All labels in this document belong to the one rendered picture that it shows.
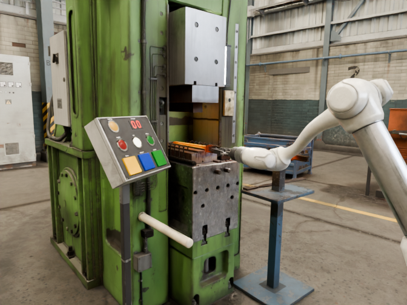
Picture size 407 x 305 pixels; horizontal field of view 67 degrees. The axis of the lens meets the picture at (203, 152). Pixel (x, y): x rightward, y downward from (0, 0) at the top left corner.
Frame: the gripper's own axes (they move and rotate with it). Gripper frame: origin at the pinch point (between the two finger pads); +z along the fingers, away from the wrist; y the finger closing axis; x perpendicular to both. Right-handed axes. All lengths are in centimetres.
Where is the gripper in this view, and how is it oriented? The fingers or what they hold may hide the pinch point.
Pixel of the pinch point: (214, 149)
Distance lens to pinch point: 179.2
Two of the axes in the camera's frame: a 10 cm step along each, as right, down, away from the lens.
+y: 7.6, -0.9, 6.4
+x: 0.3, -9.9, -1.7
